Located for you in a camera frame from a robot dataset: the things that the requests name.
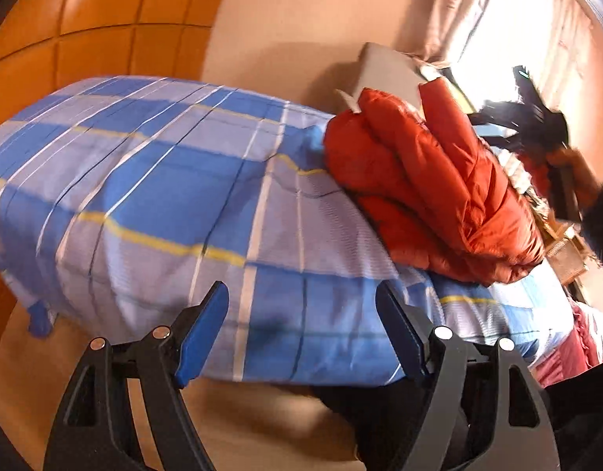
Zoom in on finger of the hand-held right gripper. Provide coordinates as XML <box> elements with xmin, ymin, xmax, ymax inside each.
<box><xmin>467</xmin><ymin>99</ymin><xmax>520</xmax><ymax>127</ymax></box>

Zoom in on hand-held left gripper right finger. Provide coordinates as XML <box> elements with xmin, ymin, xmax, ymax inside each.
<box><xmin>375</xmin><ymin>281</ymin><xmax>561</xmax><ymax>471</ymax></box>

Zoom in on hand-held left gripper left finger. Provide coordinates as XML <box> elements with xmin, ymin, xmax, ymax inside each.
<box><xmin>43</xmin><ymin>281</ymin><xmax>230</xmax><ymax>471</ymax></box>

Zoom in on orange down jacket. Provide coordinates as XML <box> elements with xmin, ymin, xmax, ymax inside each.
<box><xmin>323</xmin><ymin>78</ymin><xmax>547</xmax><ymax>286</ymax></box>

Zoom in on person's right forearm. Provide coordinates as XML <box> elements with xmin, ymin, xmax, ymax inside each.
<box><xmin>580</xmin><ymin>183</ymin><xmax>603</xmax><ymax>262</ymax></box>

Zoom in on person's right hand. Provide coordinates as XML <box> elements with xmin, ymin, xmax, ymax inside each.
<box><xmin>547</xmin><ymin>148</ymin><xmax>603</xmax><ymax>208</ymax></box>

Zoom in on window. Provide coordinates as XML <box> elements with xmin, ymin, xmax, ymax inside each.
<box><xmin>457</xmin><ymin>0</ymin><xmax>558</xmax><ymax>104</ymax></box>

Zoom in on beige striped curtain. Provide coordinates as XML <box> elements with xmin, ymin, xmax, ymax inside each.
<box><xmin>541</xmin><ymin>0</ymin><xmax>603</xmax><ymax>126</ymax></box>

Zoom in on person's dark trousers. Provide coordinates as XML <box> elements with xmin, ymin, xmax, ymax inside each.
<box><xmin>308</xmin><ymin>372</ymin><xmax>603</xmax><ymax>471</ymax></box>

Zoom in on beige bunched curtain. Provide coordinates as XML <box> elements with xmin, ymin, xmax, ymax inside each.
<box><xmin>394</xmin><ymin>0</ymin><xmax>509</xmax><ymax>68</ymax></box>

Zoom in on grey pillow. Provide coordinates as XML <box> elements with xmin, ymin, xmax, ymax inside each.
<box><xmin>348</xmin><ymin>42</ymin><xmax>479</xmax><ymax>115</ymax></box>

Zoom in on rattan chair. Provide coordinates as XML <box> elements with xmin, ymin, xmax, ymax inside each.
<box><xmin>544</xmin><ymin>228</ymin><xmax>592</xmax><ymax>285</ymax></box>

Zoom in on blue plaid bed cover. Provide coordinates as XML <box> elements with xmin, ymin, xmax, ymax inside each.
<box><xmin>0</xmin><ymin>76</ymin><xmax>574</xmax><ymax>386</ymax></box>

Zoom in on red cloth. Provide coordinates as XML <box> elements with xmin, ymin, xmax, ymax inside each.
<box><xmin>533</xmin><ymin>301</ymin><xmax>603</xmax><ymax>389</ymax></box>

